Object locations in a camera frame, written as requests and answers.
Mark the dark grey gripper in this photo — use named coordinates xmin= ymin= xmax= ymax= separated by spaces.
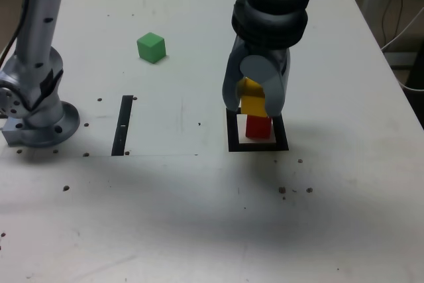
xmin=221 ymin=38 xmax=293 ymax=118

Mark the yellow cube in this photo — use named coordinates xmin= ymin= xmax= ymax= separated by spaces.
xmin=237 ymin=77 xmax=268 ymax=119

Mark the red cube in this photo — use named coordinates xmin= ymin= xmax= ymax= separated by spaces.
xmin=244 ymin=114 xmax=273 ymax=141

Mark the green cube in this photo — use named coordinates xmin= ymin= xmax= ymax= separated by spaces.
xmin=136 ymin=32 xmax=166 ymax=64

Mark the black tape square outline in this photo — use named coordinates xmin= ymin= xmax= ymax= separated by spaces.
xmin=225 ymin=106 xmax=290 ymax=153

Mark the black tape strip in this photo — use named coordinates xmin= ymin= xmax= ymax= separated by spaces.
xmin=111 ymin=95 xmax=134 ymax=157

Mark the grey bar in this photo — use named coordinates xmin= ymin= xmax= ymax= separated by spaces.
xmin=384 ymin=51 xmax=415 ymax=70

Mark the black cable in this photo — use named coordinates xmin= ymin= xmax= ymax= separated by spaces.
xmin=381 ymin=0 xmax=404 ymax=44

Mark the white cable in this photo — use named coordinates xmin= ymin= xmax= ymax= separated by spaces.
xmin=380 ymin=7 xmax=424 ymax=52
xmin=399 ymin=79 xmax=424 ymax=92

